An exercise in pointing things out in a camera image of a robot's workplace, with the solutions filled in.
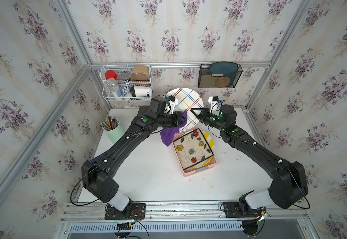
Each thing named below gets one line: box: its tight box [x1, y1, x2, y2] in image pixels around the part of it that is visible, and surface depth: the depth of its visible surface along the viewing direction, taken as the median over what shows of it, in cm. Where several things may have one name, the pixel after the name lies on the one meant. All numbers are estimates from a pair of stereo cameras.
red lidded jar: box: [104, 70, 119, 80], surface depth 94 cm
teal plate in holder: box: [208, 61, 238, 77], surface depth 93 cm
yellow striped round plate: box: [190, 131, 215, 169], surface depth 86 cm
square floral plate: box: [172, 128, 214, 171], surface depth 92 cm
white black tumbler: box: [130, 84, 151, 98], surface depth 95 cm
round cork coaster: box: [214, 76, 231, 88], surface depth 98 cm
